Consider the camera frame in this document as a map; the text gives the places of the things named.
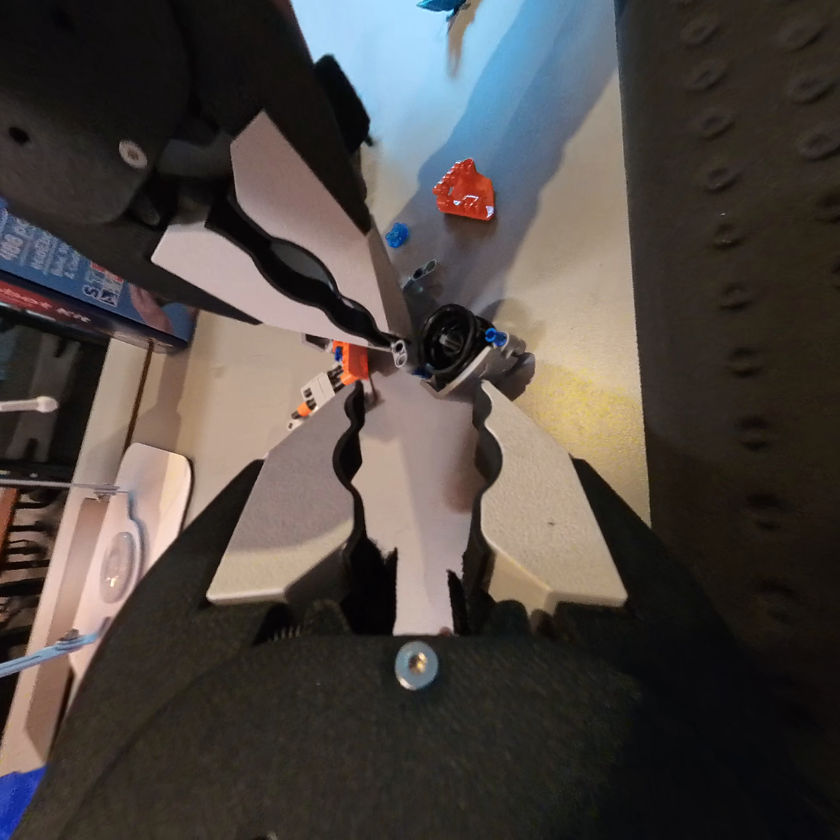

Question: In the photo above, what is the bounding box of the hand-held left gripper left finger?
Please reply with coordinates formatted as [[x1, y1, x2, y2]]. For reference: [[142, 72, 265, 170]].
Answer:
[[205, 381, 395, 608]]

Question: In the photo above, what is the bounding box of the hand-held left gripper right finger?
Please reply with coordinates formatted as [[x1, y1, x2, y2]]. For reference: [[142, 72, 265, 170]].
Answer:
[[471, 382, 629, 610]]

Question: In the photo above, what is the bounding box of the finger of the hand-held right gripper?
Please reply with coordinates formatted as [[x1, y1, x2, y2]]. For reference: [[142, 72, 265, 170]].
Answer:
[[150, 196, 398, 349], [230, 109, 414, 345]]

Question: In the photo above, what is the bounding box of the grey orange toy brick assembly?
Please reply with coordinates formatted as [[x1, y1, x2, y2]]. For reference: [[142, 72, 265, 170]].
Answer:
[[285, 333, 376, 431]]

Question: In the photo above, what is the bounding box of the grey panel wheel toy assembly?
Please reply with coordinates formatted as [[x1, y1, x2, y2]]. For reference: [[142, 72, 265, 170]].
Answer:
[[403, 303, 536, 398]]

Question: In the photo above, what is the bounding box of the silver monitor stand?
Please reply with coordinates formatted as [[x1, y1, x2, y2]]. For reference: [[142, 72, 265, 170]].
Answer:
[[0, 443, 196, 729]]

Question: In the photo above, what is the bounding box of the blue red printed cardboard box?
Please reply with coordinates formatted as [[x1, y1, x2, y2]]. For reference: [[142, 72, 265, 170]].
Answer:
[[0, 197, 198, 355]]

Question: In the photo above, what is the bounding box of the orange translucent toy brick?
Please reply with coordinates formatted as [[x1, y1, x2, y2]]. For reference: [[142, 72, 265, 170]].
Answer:
[[432, 157, 496, 224]]

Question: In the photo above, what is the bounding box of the black perforated pad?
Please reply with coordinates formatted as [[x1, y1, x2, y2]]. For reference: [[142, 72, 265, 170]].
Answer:
[[616, 0, 840, 840]]

